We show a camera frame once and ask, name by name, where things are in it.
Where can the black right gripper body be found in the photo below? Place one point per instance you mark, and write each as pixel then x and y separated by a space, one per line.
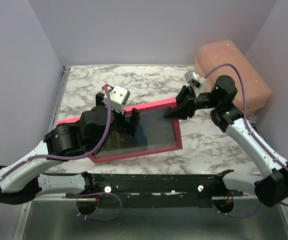
pixel 204 100

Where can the aluminium front rail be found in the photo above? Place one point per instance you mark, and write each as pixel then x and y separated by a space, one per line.
pixel 69 197

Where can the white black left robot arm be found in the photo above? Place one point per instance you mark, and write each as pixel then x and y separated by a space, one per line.
pixel 22 181

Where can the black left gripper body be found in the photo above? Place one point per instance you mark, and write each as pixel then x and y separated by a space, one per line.
pixel 121 126

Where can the landscape photo print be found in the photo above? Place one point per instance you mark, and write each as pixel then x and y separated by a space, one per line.
pixel 154 132

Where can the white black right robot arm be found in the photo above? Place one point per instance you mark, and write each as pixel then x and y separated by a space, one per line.
pixel 271 187

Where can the pink wooden picture frame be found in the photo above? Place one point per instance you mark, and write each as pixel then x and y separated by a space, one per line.
pixel 66 140

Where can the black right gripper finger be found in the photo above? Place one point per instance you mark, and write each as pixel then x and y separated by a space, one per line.
pixel 183 111
pixel 185 96

